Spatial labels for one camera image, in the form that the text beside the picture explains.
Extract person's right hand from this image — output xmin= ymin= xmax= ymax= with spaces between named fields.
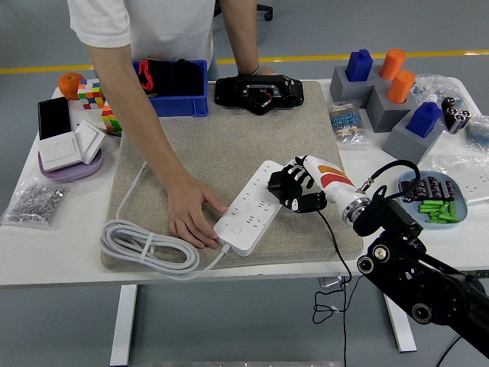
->
xmin=167 ymin=179 xmax=229 ymax=250

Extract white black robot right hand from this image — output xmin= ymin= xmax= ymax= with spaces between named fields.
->
xmin=280 ymin=154 xmax=363 ymax=214

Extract white power strip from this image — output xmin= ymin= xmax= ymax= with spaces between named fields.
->
xmin=212 ymin=160 xmax=286 ymax=257

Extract black plug adapter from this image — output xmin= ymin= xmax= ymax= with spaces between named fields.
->
xmin=267 ymin=170 xmax=306 ymax=207

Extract black device housing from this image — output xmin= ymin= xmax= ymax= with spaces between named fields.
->
xmin=212 ymin=73 xmax=306 ymax=116

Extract bag of striped resistors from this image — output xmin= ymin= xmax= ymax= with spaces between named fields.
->
xmin=328 ymin=99 xmax=371 ymax=146

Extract black office chair base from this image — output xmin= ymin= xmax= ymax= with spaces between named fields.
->
xmin=213 ymin=0 xmax=274 ymax=22

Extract tall grey block holder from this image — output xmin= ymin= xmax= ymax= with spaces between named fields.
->
xmin=382 ymin=109 xmax=447 ymax=170

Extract long grey block holder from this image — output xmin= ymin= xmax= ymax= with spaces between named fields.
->
xmin=329 ymin=63 xmax=387 ymax=105

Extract grey-brown mat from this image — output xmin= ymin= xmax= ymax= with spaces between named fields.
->
xmin=100 ymin=80 xmax=364 ymax=273

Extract square grey block holder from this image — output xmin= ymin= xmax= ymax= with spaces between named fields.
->
xmin=365 ymin=86 xmax=419 ymax=134

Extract blue plastic bin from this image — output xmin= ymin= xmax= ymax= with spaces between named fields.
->
xmin=131 ymin=59 xmax=210 ymax=119

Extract blue square peg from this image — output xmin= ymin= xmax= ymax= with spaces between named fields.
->
xmin=405 ymin=101 xmax=443 ymax=139
xmin=345 ymin=49 xmax=374 ymax=83

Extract pile of black capacitors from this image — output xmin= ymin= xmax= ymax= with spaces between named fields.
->
xmin=399 ymin=175 xmax=456 ymax=203

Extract person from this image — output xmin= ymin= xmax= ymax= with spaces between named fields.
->
xmin=67 ymin=0 xmax=221 ymax=64

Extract pile of green cylinders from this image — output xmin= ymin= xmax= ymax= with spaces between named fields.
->
xmin=418 ymin=200 xmax=458 ymax=225

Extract orange cylinder peg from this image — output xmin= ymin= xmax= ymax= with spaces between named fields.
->
xmin=386 ymin=70 xmax=416 ymax=105
xmin=379 ymin=47 xmax=406 ymax=81

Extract colourful puzzle cube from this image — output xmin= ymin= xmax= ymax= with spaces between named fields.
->
xmin=100 ymin=102 xmax=123 ymax=134
xmin=76 ymin=78 xmax=105 ymax=111

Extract purple tray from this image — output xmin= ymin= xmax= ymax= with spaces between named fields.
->
xmin=37 ymin=147 xmax=105 ymax=183

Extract light blue plate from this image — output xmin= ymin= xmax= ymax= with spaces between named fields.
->
xmin=397 ymin=170 xmax=469 ymax=229

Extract white table leg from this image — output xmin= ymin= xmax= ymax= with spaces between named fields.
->
xmin=383 ymin=296 xmax=417 ymax=353
xmin=109 ymin=284 xmax=138 ymax=367

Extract black cylinder capacitor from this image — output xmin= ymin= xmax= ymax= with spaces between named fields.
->
xmin=456 ymin=109 xmax=474 ymax=133
xmin=447 ymin=106 xmax=465 ymax=135
xmin=441 ymin=96 xmax=458 ymax=130

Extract crumpled clear plastic bag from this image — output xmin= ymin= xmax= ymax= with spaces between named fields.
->
xmin=412 ymin=72 xmax=465 ymax=108

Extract bagged white socket panel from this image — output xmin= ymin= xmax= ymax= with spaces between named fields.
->
xmin=430 ymin=154 xmax=489 ymax=206

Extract bag of blue resistors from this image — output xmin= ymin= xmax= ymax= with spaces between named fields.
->
xmin=464 ymin=113 xmax=489 ymax=152

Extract bag of metal nuts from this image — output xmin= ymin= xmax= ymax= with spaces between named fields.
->
xmin=0 ymin=176 xmax=73 ymax=232

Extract black smartphone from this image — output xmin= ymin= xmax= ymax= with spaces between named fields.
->
xmin=37 ymin=96 xmax=73 ymax=141

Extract orange fruit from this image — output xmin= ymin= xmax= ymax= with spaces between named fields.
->
xmin=57 ymin=72 xmax=85 ymax=102

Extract white power cord with plug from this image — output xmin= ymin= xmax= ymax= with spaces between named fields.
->
xmin=99 ymin=162 xmax=232 ymax=282

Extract black fabric with red straps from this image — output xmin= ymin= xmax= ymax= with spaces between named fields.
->
xmin=137 ymin=57 xmax=205 ymax=99

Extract small white wall switch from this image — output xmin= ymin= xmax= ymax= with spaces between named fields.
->
xmin=73 ymin=119 xmax=106 ymax=166

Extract large white wall switch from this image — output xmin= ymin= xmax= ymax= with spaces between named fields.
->
xmin=37 ymin=132 xmax=84 ymax=173

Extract thin black adapter cord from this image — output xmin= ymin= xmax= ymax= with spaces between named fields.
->
xmin=312 ymin=209 xmax=362 ymax=367

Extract thin black floor cable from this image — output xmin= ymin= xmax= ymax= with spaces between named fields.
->
xmin=435 ymin=334 xmax=463 ymax=367

